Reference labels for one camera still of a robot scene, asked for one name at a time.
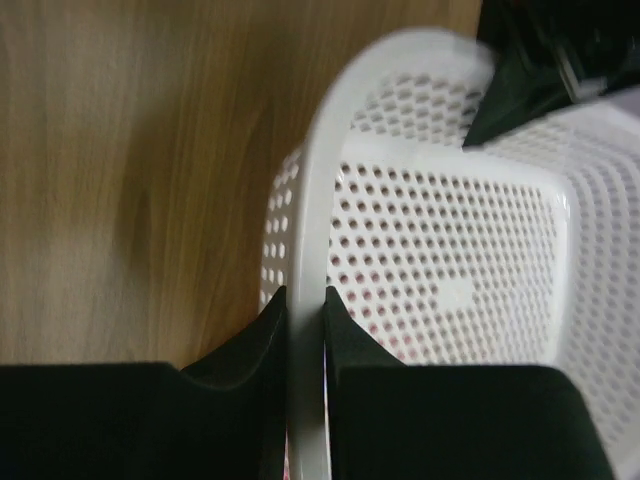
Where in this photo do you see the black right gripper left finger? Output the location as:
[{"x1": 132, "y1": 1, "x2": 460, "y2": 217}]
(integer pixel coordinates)
[{"x1": 1, "y1": 289, "x2": 288, "y2": 479}]

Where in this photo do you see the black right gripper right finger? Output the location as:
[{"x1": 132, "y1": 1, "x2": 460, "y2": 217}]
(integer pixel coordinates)
[{"x1": 322, "y1": 288, "x2": 614, "y2": 479}]

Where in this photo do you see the white perforated plastic basket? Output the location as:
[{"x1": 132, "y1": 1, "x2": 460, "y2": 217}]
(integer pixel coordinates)
[{"x1": 260, "y1": 28, "x2": 639, "y2": 479}]

